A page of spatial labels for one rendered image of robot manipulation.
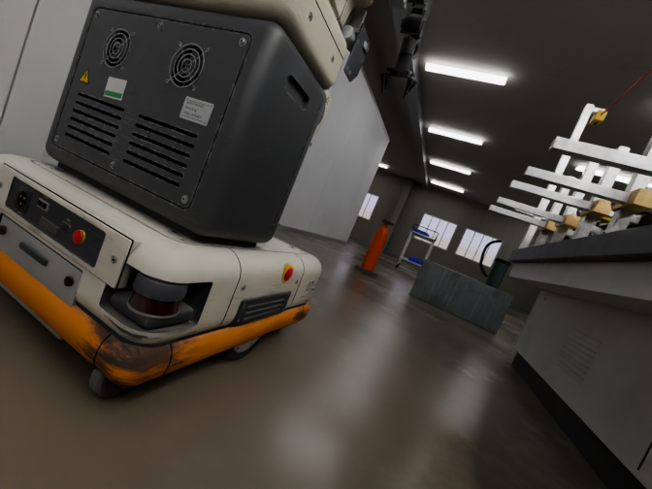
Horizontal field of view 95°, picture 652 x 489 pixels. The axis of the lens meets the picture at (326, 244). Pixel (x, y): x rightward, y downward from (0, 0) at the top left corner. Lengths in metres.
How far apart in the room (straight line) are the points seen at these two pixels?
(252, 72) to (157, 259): 0.34
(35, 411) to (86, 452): 0.10
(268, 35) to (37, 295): 0.60
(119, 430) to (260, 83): 0.59
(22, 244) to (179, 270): 0.35
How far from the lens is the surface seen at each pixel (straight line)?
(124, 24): 0.88
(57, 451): 0.59
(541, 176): 1.24
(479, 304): 3.42
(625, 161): 1.03
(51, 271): 0.71
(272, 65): 0.60
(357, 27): 1.24
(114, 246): 0.57
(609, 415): 1.40
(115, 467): 0.57
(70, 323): 0.65
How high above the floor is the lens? 0.41
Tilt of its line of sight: 5 degrees down
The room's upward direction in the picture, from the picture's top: 22 degrees clockwise
